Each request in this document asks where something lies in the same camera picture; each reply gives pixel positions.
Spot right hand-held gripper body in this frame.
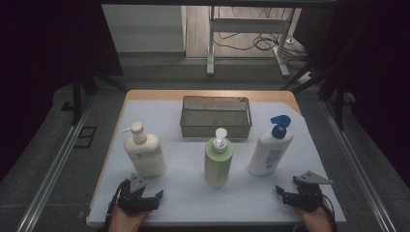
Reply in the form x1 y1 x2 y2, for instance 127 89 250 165
282 170 335 213

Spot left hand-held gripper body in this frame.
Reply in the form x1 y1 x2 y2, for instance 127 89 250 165
117 173 161 217

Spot white bottle with blue pump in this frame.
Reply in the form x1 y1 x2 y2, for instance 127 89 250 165
247 114 295 177

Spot cream ribbed cup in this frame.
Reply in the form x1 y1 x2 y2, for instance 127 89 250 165
203 128 235 189

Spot person's right hand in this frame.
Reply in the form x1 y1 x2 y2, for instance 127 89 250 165
294 206 335 232

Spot person's left hand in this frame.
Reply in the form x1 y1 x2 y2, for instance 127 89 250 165
108 207 148 232

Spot cream pump bottle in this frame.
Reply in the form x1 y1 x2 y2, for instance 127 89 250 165
121 121 167 178

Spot black stand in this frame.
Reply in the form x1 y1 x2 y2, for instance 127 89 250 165
71 71 101 127
279 64 347 131

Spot dark curtain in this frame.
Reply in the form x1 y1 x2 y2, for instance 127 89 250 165
293 0 410 188

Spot white panel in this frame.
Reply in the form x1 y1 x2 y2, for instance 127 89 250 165
101 4 188 54

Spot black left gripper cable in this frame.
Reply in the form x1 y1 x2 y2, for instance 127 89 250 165
104 180 126 231

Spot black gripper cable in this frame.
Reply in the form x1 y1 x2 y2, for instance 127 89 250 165
320 192 338 232
104 180 126 231

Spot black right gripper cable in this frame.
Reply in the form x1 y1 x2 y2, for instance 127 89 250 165
320 192 338 232

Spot metal floor rail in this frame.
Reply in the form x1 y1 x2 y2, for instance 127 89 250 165
15 96 95 232
322 100 397 232

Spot black floor cables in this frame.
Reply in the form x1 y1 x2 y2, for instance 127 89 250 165
214 8 310 71

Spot white metal desk frame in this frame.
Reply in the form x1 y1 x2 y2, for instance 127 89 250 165
206 6 296 78

